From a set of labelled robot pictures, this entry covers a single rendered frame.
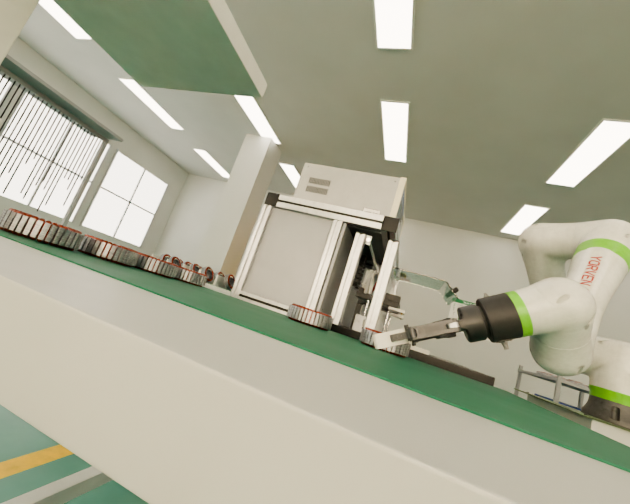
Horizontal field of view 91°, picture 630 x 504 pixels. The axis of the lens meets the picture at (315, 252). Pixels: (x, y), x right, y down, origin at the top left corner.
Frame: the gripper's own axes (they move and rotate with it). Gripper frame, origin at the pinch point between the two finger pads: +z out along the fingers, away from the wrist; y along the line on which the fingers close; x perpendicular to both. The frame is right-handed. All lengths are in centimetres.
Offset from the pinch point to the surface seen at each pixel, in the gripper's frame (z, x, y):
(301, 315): 16.1, 8.8, -8.1
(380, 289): -0.4, 14.8, 14.5
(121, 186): 515, 448, 349
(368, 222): -2.4, 34.6, 11.5
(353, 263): 5.1, 24.0, 12.8
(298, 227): 19.3, 40.0, 10.8
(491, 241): -182, 171, 576
